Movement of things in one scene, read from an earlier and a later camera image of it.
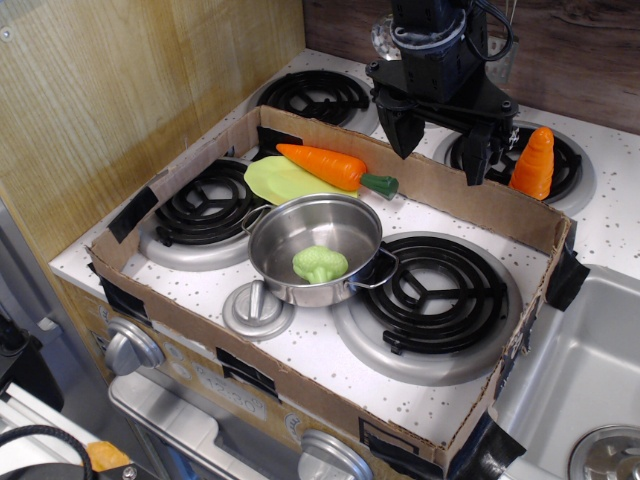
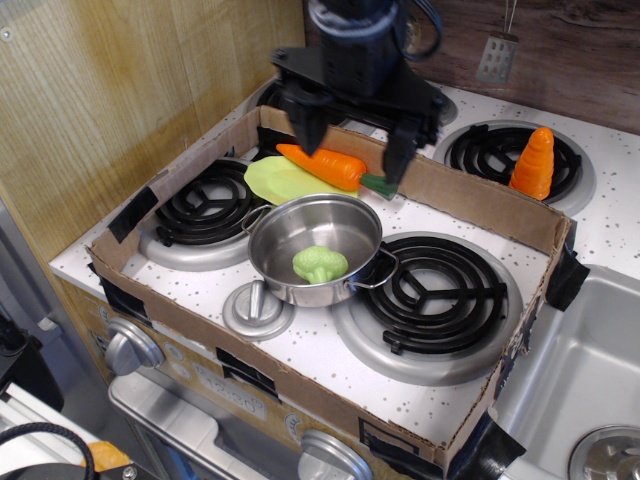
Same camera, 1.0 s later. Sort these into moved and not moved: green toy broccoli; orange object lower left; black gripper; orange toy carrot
Moved: black gripper
Not moved: orange object lower left; orange toy carrot; green toy broccoli
